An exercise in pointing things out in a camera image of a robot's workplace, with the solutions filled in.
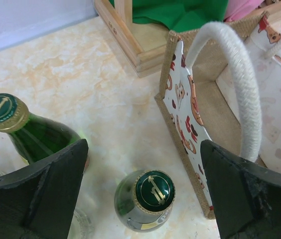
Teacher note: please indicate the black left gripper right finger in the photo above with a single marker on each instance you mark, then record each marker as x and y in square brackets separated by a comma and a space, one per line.
[246, 197]

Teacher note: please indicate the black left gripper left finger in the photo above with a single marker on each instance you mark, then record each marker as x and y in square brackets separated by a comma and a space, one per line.
[38, 201]

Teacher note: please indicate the green Perrier bottle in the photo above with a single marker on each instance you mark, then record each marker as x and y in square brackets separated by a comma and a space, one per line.
[34, 137]
[144, 199]

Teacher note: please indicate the clear Chang soda bottle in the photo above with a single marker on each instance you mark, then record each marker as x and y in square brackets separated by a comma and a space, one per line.
[81, 226]

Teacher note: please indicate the brown canvas bag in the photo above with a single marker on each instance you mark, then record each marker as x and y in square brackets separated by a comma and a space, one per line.
[197, 97]

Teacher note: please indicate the wooden clothes rack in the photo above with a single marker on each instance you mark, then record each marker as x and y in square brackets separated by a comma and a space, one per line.
[143, 44]

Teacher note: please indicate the pink shirt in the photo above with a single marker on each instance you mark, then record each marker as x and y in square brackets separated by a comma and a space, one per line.
[237, 9]

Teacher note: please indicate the green tank top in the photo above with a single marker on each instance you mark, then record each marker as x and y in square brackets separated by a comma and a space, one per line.
[179, 15]

